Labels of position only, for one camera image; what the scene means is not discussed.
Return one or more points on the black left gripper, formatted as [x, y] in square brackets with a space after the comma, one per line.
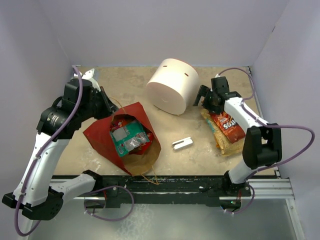
[109, 107]

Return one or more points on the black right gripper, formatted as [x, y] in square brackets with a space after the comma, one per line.
[205, 91]

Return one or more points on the red paper bag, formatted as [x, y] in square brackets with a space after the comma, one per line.
[128, 140]

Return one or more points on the teal white snack packet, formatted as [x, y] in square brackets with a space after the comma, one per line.
[126, 137]

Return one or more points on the red white snack packet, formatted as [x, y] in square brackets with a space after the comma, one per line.
[229, 127]

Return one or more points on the tan snack bag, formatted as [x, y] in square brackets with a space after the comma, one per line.
[226, 147]

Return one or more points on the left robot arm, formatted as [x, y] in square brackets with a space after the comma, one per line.
[35, 196]

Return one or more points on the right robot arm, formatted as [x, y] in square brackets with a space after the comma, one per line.
[263, 141]

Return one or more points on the white cylindrical bin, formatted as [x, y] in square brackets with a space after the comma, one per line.
[173, 86]

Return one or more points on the small white stapler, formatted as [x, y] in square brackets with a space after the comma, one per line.
[182, 143]

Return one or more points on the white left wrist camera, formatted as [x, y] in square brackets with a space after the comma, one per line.
[88, 75]

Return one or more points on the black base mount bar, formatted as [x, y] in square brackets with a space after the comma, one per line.
[206, 190]

